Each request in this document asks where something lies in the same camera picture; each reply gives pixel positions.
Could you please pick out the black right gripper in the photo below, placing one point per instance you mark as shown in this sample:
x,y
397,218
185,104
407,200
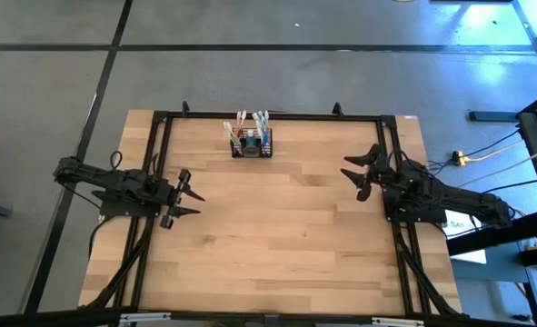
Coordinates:
x,y
373,175

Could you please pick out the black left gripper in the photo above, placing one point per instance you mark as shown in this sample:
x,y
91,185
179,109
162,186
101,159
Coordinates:
x,y
176,197

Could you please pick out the green white toothbrush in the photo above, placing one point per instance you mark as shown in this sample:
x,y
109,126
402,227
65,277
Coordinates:
x,y
228,128

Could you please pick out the teal mouthwash bottle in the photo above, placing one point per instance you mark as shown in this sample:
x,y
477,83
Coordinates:
x,y
250,137

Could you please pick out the orange white toothbrush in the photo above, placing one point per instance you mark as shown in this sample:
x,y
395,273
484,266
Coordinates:
x,y
239,119
244,115

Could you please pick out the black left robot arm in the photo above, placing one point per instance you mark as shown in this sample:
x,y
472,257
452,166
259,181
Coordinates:
x,y
113,181

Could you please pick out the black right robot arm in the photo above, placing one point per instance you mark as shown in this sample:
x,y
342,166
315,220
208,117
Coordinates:
x,y
454,197

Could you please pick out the yellow power strip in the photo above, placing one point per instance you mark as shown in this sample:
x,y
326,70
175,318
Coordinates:
x,y
460,159

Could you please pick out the white printed box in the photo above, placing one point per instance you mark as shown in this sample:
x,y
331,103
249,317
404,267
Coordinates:
x,y
459,225

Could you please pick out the gray metal foot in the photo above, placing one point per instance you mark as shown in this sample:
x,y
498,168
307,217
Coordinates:
x,y
495,116

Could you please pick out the black table frame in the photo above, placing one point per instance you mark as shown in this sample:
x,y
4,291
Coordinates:
x,y
295,116

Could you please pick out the silver aluminium rail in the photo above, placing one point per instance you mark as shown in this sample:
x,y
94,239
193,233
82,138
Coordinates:
x,y
145,317
397,322

